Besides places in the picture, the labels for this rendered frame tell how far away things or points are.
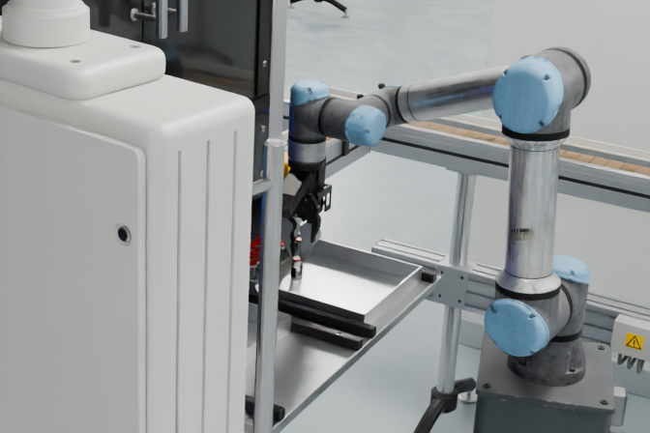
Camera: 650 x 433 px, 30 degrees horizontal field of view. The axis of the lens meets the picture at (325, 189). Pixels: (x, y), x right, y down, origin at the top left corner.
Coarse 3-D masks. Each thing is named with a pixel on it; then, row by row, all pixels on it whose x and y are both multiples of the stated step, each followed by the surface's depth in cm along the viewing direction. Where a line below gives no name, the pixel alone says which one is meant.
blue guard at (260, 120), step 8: (264, 112) 253; (256, 120) 251; (264, 120) 253; (256, 128) 251; (256, 136) 252; (264, 136) 255; (256, 144) 253; (256, 152) 254; (256, 160) 254; (256, 168) 255; (256, 176) 256
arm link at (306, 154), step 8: (288, 144) 236; (296, 144) 234; (304, 144) 233; (312, 144) 234; (320, 144) 234; (288, 152) 236; (296, 152) 235; (304, 152) 234; (312, 152) 234; (320, 152) 235; (296, 160) 235; (304, 160) 235; (312, 160) 235; (320, 160) 236
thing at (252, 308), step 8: (256, 304) 227; (248, 312) 229; (256, 312) 228; (280, 312) 225; (248, 320) 229; (256, 320) 228; (280, 320) 225; (288, 320) 224; (248, 328) 226; (256, 328) 226; (280, 328) 221; (288, 328) 225; (248, 336) 223; (280, 336) 222; (248, 344) 220; (248, 352) 212; (248, 360) 213
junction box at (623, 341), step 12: (624, 324) 311; (636, 324) 310; (648, 324) 311; (612, 336) 313; (624, 336) 312; (636, 336) 310; (648, 336) 309; (612, 348) 314; (624, 348) 313; (636, 348) 311; (648, 348) 310; (648, 360) 310
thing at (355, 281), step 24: (288, 264) 253; (312, 264) 254; (336, 264) 254; (360, 264) 254; (384, 264) 251; (408, 264) 249; (288, 288) 242; (312, 288) 243; (336, 288) 243; (360, 288) 244; (384, 288) 245; (408, 288) 243; (336, 312) 229; (360, 312) 227; (384, 312) 235
